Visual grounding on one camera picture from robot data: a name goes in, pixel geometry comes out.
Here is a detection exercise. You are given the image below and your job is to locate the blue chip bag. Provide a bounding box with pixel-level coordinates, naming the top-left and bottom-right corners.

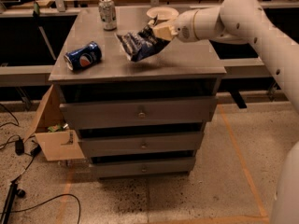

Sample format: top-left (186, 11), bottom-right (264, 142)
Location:
top-left (116, 25), bottom-right (169, 62)

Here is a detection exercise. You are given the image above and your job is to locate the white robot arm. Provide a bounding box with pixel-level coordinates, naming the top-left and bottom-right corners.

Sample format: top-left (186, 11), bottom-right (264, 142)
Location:
top-left (153, 0), bottom-right (299, 224)

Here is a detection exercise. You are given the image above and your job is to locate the silver green 7up can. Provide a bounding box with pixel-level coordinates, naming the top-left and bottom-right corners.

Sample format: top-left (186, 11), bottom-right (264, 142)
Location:
top-left (98, 0), bottom-right (117, 31)

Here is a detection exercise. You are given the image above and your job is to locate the blue pepsi can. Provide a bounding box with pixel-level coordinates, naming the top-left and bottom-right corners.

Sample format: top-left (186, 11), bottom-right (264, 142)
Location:
top-left (64, 41), bottom-right (102, 71)

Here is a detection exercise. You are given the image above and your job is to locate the white bowl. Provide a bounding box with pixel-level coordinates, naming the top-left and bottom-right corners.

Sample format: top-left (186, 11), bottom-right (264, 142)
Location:
top-left (147, 7), bottom-right (178, 21)

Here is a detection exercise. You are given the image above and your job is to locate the top grey drawer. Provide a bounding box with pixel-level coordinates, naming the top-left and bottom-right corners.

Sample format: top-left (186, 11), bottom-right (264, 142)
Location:
top-left (60, 97), bottom-right (217, 130)

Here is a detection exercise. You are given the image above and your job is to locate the grey drawer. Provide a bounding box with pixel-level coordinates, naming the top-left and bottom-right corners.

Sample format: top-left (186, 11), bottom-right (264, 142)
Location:
top-left (78, 132), bottom-right (204, 158)
top-left (60, 97), bottom-right (217, 130)
top-left (90, 157), bottom-right (195, 178)

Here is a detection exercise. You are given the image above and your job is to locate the grey drawer cabinet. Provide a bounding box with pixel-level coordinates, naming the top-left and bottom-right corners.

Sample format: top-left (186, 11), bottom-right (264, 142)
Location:
top-left (50, 8), bottom-right (225, 165)

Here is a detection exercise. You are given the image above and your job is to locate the middle grey drawer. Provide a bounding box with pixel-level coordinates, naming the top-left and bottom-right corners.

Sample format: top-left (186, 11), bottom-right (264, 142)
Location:
top-left (78, 132), bottom-right (204, 158)

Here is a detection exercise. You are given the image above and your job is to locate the bottom grey drawer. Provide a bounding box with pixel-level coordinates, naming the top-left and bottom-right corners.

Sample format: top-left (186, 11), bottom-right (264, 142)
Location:
top-left (90, 157), bottom-right (195, 178)

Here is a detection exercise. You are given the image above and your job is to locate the open cardboard box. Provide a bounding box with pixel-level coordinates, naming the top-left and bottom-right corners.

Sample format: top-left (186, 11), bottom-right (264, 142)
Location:
top-left (24, 85), bottom-right (84, 161)

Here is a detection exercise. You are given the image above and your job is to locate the black power adapter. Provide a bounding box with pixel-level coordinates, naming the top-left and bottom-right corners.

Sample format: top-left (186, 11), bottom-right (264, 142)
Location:
top-left (15, 139), bottom-right (24, 156)

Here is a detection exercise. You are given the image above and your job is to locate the black stand foot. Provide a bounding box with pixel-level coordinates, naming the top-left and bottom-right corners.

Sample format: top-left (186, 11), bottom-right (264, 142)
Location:
top-left (0, 181), bottom-right (25, 224)

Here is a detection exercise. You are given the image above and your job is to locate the black floor cable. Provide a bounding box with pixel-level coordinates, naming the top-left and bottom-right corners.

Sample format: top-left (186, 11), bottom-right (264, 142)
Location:
top-left (8, 193), bottom-right (82, 224)

